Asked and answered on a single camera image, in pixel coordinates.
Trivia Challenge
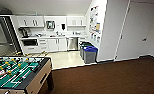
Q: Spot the stainless steel dishwasher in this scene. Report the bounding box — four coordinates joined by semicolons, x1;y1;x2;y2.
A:
66;36;80;52

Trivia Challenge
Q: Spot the black lid waste bin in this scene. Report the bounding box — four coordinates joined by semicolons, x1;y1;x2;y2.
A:
78;40;93;56

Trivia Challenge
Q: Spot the green lid waste bin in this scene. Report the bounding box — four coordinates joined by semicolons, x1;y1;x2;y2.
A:
80;43;95;61

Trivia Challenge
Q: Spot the narrow white drawer unit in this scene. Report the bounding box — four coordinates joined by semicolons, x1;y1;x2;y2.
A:
78;36;88;46

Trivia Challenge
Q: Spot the chrome faucet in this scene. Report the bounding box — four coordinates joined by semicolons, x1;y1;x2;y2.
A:
55;31;61;37

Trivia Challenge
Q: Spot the wide white drawer unit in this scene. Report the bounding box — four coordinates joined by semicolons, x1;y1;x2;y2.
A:
37;37;49;53

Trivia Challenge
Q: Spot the black built-in oven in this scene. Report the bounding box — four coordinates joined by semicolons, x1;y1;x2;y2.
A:
22;38;40;48

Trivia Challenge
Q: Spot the white door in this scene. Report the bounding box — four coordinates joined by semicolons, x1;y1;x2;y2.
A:
114;1;154;62

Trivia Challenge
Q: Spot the wooden foosball table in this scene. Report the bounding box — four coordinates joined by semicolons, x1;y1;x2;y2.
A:
0;55;55;94

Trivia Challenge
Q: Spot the stainless steel refrigerator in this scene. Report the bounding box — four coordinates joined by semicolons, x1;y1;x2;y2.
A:
0;15;23;57

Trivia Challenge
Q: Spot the long white wall cabinet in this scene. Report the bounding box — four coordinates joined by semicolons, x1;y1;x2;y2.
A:
15;15;46;29

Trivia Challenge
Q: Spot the dark door handle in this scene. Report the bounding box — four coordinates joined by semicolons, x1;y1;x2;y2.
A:
141;37;148;43

